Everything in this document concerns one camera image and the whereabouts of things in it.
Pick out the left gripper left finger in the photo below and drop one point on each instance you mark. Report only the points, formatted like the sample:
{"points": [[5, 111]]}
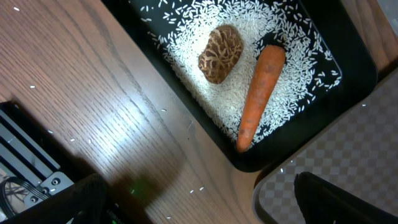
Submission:
{"points": [[81, 202]]}

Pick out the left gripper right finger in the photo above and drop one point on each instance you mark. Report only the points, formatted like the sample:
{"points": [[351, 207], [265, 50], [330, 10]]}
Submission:
{"points": [[322, 202]]}

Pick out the orange carrot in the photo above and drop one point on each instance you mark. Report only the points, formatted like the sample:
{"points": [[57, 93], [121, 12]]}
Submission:
{"points": [[266, 74]]}

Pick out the brown mushroom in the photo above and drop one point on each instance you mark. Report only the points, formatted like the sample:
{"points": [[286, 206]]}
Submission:
{"points": [[221, 53]]}

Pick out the pile of rice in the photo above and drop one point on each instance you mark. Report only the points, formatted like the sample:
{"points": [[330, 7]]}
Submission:
{"points": [[180, 31]]}

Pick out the brown serving tray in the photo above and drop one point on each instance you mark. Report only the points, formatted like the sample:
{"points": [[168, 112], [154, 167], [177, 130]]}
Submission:
{"points": [[358, 154]]}

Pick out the clear plastic bin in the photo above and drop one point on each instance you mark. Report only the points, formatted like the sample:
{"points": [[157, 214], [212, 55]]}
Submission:
{"points": [[390, 10]]}

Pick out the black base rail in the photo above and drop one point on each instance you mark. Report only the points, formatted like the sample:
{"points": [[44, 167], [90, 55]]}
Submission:
{"points": [[29, 175]]}

